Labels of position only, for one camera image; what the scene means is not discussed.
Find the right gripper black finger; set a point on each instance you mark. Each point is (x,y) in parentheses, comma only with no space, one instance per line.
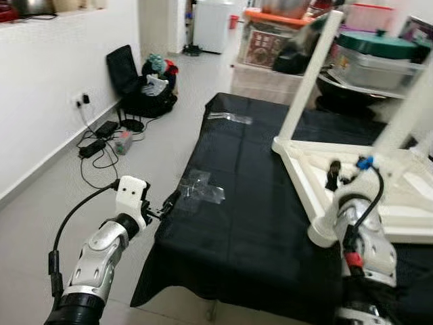
(333,175)

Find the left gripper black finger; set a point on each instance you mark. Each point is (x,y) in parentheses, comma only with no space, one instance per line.
(116,183)
(171,202)

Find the white plastic children table top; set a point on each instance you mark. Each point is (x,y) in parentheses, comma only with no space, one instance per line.
(406,203)

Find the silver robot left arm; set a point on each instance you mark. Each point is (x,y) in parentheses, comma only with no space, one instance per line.
(95,261)

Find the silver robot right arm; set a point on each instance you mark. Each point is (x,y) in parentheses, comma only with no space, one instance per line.
(372,250)

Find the clear tape cross patch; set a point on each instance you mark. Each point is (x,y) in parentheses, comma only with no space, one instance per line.
(201,188)

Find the grey power box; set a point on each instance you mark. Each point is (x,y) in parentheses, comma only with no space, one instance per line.
(122,142)

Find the black antenna router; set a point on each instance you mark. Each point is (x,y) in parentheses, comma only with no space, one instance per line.
(132,126)

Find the black tablecloth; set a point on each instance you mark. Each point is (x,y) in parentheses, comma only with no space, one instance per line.
(237,230)

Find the black wok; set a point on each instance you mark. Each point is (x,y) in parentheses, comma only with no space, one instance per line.
(352,101)

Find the clear tape strip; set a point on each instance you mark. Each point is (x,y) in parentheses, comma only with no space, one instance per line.
(230,118)

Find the clear plastic bag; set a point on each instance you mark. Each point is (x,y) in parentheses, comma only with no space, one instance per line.
(155,87)

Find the clear plastic storage box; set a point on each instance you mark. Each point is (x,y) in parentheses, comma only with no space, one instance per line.
(375,71)

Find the beige cloth covered stand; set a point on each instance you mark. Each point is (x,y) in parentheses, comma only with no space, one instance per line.
(264,84)

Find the black plastic bag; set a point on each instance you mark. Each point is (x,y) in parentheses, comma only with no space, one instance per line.
(294,61)

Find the red cloth item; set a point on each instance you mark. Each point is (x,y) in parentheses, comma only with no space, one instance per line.
(171,68)

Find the green pot lid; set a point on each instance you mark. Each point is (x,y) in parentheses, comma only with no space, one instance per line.
(375,44)

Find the orange lidded storage box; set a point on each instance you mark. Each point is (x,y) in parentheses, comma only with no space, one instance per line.
(264,44)

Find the black floor stand base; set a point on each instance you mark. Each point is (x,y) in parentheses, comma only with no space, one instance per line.
(191,50)

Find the pink box red lid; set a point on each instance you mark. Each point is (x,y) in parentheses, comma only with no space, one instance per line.
(369,17)

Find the grey printed box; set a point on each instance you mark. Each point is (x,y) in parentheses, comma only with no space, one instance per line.
(418,30)

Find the steel pot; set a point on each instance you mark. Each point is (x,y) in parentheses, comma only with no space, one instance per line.
(285,8)

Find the red small bucket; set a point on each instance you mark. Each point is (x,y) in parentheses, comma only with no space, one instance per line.
(233,22)

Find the beige container orange lid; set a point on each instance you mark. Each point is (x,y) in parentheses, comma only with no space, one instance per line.
(69,5)

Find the black kitchen appliance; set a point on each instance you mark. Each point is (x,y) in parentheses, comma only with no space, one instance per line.
(30,7)

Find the red kitchen appliance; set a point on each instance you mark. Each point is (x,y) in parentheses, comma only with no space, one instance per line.
(7,12)

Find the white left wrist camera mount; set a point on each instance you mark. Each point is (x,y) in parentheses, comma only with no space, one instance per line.
(132,196)

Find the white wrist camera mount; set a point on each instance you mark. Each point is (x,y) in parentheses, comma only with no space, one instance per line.
(132,196)
(379,166)

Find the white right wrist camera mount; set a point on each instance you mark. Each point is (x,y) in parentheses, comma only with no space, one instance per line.
(379,166)

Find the black wall plug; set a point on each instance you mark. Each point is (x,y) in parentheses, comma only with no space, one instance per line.
(82,101)

